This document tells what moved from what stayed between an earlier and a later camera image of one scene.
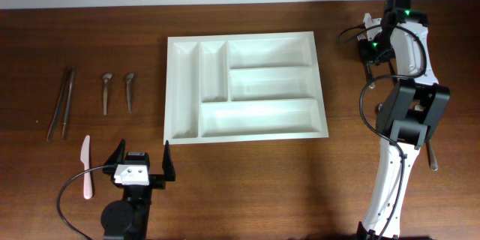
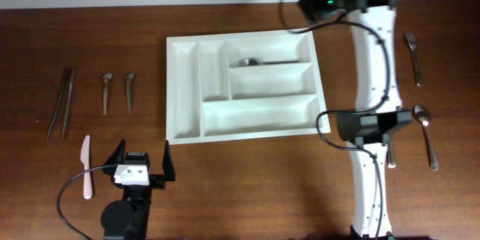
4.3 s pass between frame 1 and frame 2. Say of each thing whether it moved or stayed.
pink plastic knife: stayed
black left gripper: stayed
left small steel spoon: stayed
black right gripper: moved
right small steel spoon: stayed
